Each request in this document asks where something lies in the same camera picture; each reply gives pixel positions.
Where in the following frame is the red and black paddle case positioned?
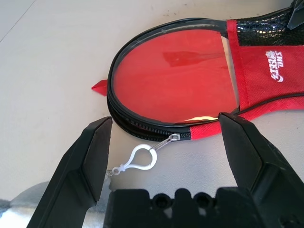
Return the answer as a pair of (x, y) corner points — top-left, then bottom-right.
(91, 7), (304, 143)

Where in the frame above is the white plastic clip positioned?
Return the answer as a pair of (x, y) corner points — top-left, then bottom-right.
(111, 144), (158, 176)

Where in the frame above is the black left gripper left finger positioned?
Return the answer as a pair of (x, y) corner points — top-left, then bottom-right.
(28, 116), (113, 228)

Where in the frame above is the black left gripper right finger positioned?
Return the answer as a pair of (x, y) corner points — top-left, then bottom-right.
(218, 112), (304, 228)

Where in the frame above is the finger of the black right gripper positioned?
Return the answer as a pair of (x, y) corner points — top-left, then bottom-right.
(286, 0), (304, 30)

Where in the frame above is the red ping-pong paddle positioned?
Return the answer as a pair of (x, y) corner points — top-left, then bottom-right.
(114, 30), (238, 124)

